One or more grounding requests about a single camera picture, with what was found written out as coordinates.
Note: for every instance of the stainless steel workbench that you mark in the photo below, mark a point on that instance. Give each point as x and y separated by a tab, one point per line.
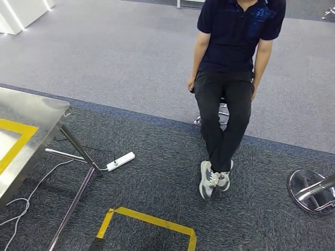
39	114

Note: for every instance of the chrome stool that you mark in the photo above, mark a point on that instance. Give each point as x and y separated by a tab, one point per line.
196	121

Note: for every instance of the white power strip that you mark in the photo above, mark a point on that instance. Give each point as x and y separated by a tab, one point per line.
120	161

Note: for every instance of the yellow floor tape square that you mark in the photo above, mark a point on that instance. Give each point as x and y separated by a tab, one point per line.
146	218

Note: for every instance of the person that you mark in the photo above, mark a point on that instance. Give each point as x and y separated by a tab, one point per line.
224	34

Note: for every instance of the chrome barrier stanchion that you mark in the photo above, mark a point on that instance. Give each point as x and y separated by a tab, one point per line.
314	188

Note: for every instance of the chrome chair base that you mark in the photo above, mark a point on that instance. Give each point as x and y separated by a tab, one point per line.
329	12

